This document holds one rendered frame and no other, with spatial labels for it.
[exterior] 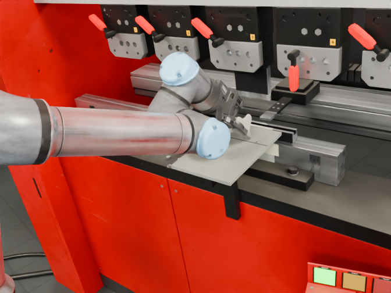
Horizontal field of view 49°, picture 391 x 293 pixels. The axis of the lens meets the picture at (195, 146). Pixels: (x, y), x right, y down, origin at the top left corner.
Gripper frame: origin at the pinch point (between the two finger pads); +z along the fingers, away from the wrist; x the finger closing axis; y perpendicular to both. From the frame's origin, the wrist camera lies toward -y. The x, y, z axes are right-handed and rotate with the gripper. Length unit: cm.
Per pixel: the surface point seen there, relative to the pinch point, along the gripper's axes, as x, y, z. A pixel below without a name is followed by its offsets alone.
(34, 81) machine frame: 85, 3, -8
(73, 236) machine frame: 85, -48, 42
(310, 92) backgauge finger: -8.4, 24.2, 19.0
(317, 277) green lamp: -30.3, -28.0, 2.7
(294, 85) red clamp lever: -16.6, 11.5, -11.8
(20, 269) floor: 135, -78, 65
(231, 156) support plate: -3.3, -6.9, -5.2
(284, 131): -10.1, 5.8, 5.7
